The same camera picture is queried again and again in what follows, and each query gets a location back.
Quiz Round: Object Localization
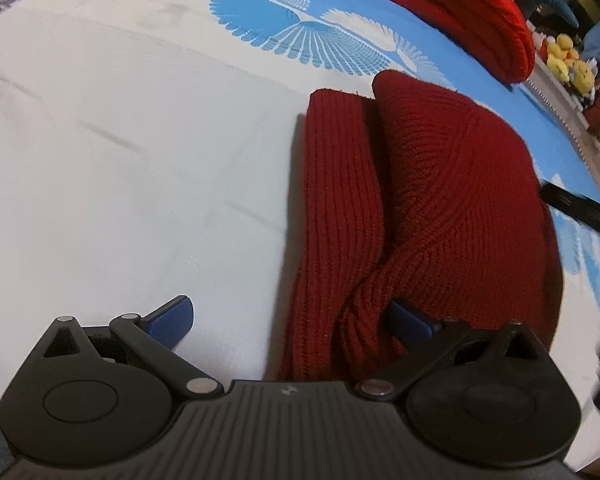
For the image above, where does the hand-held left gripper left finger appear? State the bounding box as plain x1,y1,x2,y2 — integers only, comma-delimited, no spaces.
32,296,224,401

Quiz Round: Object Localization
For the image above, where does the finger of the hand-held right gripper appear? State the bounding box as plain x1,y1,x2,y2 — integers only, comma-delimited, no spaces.
539,182,600,247

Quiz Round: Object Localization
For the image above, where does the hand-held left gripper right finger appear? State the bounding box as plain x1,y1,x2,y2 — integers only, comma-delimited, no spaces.
355,300,551,402

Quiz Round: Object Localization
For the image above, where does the dark red knit sweater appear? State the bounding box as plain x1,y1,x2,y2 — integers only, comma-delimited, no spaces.
279,70,565,385

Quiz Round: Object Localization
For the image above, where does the white shelf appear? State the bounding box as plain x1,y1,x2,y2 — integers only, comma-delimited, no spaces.
522,62,600,171

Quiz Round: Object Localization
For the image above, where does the blue and white printed bedsheet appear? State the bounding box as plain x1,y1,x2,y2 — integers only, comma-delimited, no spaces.
0,0,600,471

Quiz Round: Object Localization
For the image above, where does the pile of yellow plush toys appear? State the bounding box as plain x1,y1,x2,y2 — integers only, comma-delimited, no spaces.
532,30,600,98

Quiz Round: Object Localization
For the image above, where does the bright red folded blanket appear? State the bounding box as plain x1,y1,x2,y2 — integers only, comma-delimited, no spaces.
361,0,537,84

